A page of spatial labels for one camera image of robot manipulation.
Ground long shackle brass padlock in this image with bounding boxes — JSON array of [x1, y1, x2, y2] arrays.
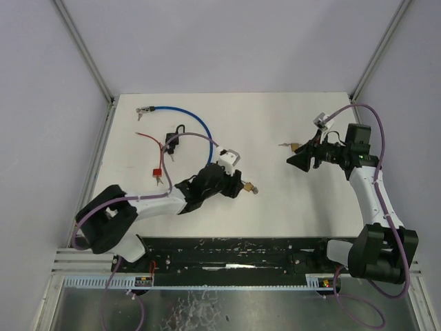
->
[[242, 181, 254, 192]]

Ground keys of black padlock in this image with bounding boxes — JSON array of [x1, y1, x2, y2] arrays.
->
[[163, 145, 175, 162]]

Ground black padlock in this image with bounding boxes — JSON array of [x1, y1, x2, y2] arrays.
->
[[165, 124, 185, 148]]

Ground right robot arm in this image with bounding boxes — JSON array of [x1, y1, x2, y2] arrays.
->
[[287, 123, 418, 284]]

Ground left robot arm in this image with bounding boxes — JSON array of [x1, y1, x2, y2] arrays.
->
[[72, 163, 244, 263]]

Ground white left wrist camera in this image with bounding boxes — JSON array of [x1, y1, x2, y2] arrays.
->
[[216, 147, 240, 176]]

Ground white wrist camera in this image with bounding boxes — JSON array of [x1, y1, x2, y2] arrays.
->
[[313, 112, 335, 137], [216, 147, 240, 176]]

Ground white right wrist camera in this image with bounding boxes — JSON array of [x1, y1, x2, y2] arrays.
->
[[313, 112, 335, 137]]

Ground right aluminium frame post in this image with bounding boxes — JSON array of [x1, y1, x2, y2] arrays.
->
[[349, 0, 413, 103]]

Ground aluminium frame post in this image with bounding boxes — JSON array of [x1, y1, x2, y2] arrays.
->
[[51, 0, 116, 104], [349, 0, 413, 103]]

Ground red cable padlock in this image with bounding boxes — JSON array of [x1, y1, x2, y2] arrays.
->
[[135, 131, 164, 179]]

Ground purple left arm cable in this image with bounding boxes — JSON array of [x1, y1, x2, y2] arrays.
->
[[72, 132, 225, 251]]

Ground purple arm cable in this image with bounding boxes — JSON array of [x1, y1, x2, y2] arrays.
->
[[327, 103, 413, 301], [72, 132, 225, 251]]

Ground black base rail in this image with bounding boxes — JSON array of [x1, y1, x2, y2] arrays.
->
[[118, 236, 340, 274]]

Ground blue cable lock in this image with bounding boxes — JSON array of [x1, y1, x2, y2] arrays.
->
[[142, 106, 214, 164]]

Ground keys of blue cable lock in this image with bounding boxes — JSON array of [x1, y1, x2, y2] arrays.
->
[[136, 108, 145, 121]]

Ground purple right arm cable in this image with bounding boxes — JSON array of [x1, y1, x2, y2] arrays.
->
[[327, 103, 413, 301]]

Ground left aluminium frame post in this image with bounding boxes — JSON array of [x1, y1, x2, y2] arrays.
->
[[51, 0, 116, 104]]

